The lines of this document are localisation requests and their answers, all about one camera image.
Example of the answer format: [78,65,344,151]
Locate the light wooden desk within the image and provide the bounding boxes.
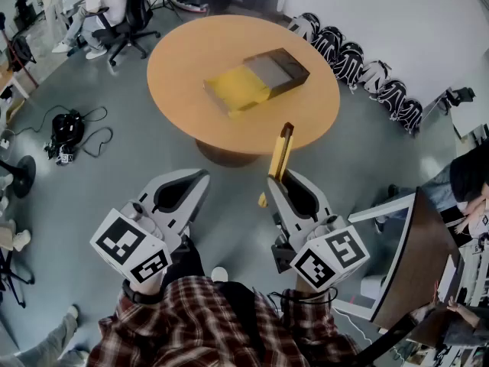
[0,65,31,102]

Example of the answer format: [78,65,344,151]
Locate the black backpack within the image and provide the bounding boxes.
[7,34,37,73]

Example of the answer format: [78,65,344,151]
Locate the red pole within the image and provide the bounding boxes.
[0,24,40,89]

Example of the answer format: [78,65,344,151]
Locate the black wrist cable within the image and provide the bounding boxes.
[267,287,339,305]

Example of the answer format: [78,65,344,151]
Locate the white box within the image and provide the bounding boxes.
[360,274,387,301]

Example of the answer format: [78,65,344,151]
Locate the yellow and grey box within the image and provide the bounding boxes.
[202,47,311,120]

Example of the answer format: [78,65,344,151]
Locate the white wire rack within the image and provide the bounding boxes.
[458,239,489,309]

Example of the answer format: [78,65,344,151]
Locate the idle gripper device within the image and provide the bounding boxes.
[43,139,76,167]

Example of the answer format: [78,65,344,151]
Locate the person's black trousers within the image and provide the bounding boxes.
[162,237,207,282]

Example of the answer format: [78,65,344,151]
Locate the black clamp device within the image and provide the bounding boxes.
[444,86,478,109]

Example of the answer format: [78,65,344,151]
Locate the black wristband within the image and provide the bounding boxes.
[121,279,166,306]

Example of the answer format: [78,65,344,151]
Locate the black round stand base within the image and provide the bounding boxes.
[0,154,37,200]

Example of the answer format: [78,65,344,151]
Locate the dark brown desk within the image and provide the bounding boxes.
[332,187,465,332]

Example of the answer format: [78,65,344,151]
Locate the person's left forearm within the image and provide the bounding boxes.
[86,279,184,367]

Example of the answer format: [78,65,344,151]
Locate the white desk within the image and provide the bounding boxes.
[422,88,489,141]

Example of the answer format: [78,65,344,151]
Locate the person's plaid shirt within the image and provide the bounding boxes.
[86,275,364,367]

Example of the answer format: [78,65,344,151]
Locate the black bag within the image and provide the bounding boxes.
[13,0,38,30]
[50,109,86,148]

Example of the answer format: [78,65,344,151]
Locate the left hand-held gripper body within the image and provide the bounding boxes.
[89,193,192,287]

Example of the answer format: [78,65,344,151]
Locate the black device with cables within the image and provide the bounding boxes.
[15,105,115,159]

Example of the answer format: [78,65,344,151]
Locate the row of black white backpacks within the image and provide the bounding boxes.
[287,12,424,134]

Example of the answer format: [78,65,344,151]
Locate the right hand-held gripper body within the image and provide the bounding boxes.
[270,213,371,292]

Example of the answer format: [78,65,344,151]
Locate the black office chair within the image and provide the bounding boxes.
[91,0,161,68]

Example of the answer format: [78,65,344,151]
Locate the person's right forearm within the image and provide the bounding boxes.
[280,287,364,367]

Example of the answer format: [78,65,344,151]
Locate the yellow bar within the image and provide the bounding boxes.
[258,122,295,209]

